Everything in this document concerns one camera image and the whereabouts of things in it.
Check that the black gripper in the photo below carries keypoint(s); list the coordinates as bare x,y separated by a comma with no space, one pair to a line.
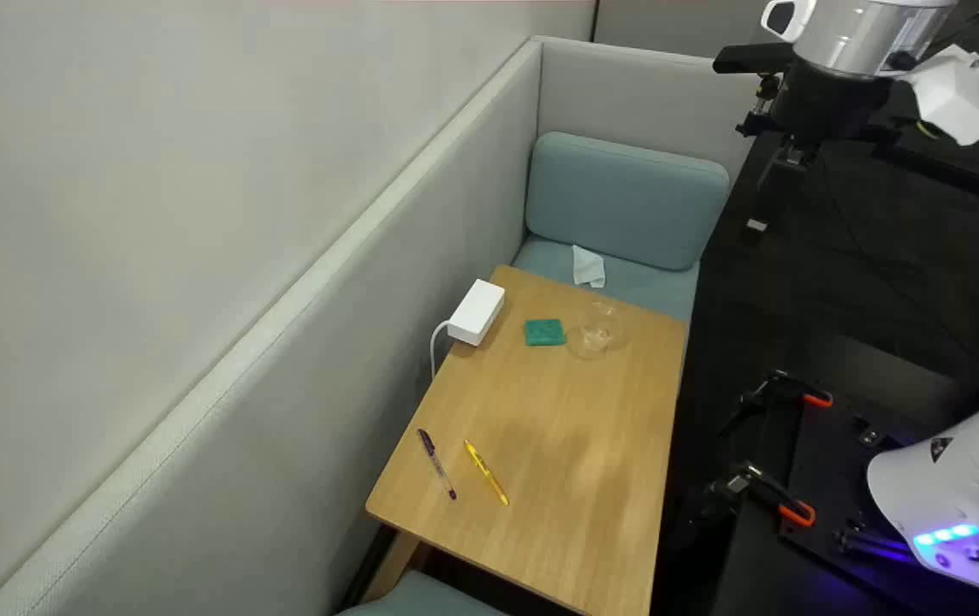
834,105

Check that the yellow pen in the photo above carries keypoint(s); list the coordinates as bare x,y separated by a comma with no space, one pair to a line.
487,473

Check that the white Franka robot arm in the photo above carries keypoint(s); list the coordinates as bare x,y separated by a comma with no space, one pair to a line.
971,491

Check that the white rectangular device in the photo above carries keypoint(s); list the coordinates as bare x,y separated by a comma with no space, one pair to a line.
477,309

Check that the dark blue capped pen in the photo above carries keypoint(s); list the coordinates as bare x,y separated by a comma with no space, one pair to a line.
432,458

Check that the teal backrest cushion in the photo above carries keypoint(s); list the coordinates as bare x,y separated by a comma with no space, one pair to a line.
628,199

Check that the teal seat cushion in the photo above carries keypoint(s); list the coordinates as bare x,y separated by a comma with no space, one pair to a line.
648,286
421,597

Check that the white crumpled tissue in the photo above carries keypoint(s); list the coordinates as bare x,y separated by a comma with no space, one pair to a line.
588,266

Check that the clear glass bowl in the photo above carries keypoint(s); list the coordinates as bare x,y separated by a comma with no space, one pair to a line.
601,329

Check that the green sponge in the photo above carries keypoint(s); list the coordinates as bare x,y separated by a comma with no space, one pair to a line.
542,332

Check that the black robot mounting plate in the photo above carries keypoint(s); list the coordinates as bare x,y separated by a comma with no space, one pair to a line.
844,481

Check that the wooden table leg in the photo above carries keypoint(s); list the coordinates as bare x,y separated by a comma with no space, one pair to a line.
406,567

